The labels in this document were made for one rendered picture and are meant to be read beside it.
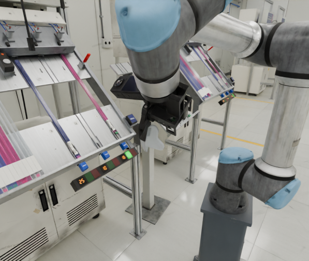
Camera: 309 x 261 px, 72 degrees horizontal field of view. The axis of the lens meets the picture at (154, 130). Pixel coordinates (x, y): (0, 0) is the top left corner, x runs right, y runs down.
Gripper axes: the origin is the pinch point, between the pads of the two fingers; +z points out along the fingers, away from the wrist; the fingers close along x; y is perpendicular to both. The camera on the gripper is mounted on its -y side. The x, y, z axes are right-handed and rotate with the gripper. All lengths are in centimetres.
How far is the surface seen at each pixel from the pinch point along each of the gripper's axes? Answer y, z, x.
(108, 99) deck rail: -43, 38, 15
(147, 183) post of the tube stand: -17, 97, -5
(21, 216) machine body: -51, 52, -53
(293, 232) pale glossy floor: 79, 112, 17
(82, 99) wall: -184, 192, 57
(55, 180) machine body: -51, 56, -33
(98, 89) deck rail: -51, 37, 17
